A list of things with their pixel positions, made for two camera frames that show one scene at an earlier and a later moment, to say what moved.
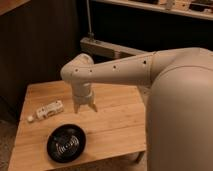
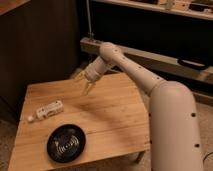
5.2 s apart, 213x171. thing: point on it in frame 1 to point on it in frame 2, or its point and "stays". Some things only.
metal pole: [90, 33] stays
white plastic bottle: [43, 112] stays
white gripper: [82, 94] to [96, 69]
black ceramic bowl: [66, 143] stays
